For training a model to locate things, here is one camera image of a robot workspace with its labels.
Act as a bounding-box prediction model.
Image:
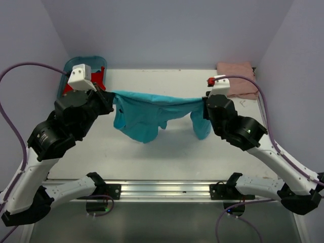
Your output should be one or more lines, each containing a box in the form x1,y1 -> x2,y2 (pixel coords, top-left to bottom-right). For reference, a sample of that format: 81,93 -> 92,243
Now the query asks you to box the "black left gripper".
76,81 -> 114,138

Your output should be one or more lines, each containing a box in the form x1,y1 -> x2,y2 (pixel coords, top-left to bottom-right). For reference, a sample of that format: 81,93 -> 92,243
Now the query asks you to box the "teal t-shirt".
113,91 -> 211,143

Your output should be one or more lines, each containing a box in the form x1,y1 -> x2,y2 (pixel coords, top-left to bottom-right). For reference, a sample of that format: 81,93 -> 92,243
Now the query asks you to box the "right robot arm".
203,92 -> 323,215

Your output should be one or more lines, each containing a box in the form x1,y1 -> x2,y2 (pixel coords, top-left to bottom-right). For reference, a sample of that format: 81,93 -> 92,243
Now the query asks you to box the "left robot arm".
1,89 -> 114,227

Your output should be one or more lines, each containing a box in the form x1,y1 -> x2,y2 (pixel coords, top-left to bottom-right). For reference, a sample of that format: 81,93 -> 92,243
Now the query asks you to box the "folded pink t-shirt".
216,62 -> 259,100

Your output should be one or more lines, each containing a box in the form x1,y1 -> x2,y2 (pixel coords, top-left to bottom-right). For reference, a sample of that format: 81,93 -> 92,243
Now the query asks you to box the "red t-shirt in bin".
62,66 -> 106,95

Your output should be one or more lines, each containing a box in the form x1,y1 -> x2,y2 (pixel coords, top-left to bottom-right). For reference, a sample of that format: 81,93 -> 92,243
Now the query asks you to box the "teal plastic bin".
57,56 -> 107,98

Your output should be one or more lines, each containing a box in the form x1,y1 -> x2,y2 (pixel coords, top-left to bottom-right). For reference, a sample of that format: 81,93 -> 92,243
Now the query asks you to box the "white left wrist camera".
67,64 -> 96,92

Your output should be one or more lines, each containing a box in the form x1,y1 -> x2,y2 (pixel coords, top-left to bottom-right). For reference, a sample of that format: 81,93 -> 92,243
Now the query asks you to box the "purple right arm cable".
214,75 -> 322,182

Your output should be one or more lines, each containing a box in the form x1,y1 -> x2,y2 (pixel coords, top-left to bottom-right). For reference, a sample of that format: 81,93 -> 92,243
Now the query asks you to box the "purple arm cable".
214,75 -> 322,182
0,62 -> 68,178

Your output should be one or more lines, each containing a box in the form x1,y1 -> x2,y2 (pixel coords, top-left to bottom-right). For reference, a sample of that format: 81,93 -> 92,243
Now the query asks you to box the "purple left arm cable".
0,62 -> 68,178

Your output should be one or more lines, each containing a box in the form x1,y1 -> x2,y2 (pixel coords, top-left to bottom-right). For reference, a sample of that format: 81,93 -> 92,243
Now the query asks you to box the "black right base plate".
209,182 -> 256,200

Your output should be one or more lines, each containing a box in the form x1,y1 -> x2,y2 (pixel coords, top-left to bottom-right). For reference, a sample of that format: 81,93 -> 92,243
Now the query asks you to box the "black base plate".
209,182 -> 256,200
103,184 -> 122,200

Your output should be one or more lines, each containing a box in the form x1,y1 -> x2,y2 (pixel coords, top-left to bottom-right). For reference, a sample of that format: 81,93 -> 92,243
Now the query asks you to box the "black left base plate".
103,184 -> 122,200

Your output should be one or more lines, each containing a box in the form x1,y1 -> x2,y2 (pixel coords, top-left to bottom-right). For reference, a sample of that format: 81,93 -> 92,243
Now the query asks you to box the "aluminium mounting rail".
43,180 -> 279,201

